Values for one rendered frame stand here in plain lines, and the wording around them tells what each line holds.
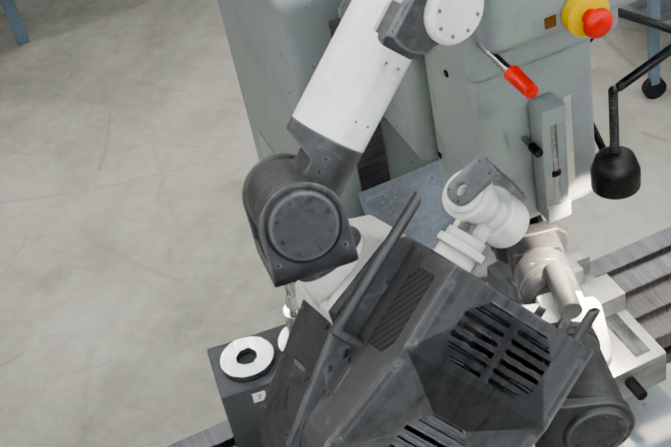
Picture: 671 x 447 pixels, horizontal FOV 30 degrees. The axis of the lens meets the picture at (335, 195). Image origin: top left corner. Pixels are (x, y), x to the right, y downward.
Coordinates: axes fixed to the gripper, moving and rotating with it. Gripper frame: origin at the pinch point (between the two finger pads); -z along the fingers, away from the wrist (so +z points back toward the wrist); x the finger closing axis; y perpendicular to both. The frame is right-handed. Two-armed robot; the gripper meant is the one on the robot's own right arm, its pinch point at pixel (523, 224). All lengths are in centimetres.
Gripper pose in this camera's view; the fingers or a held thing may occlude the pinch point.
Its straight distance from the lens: 209.9
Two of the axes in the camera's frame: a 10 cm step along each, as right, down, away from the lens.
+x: -9.8, 2.2, -0.1
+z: 1.4, 6.2, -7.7
